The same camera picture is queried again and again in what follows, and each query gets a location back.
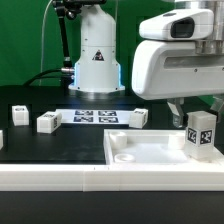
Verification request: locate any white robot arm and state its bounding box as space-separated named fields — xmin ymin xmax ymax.
xmin=70 ymin=0 xmax=224 ymax=127

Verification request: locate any grey thin cable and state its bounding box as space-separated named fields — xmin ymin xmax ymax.
xmin=39 ymin=0 xmax=54 ymax=86

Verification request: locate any black cable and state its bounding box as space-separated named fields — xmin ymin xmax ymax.
xmin=23 ymin=68 xmax=75 ymax=87

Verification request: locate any apriltag sheet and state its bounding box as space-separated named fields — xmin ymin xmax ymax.
xmin=57 ymin=109 xmax=131 ymax=125

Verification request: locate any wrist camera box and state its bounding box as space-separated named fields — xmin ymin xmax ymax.
xmin=139 ymin=9 xmax=214 ymax=41

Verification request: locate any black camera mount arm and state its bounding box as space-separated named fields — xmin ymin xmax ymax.
xmin=52 ymin=0 xmax=107 ymax=67

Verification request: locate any white obstacle fence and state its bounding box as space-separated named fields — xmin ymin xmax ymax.
xmin=0 ymin=163 xmax=224 ymax=191

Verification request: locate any white square tabletop part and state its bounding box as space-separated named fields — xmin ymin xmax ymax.
xmin=104 ymin=129 xmax=224 ymax=165

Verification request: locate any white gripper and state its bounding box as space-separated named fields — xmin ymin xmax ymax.
xmin=132 ymin=40 xmax=224 ymax=128

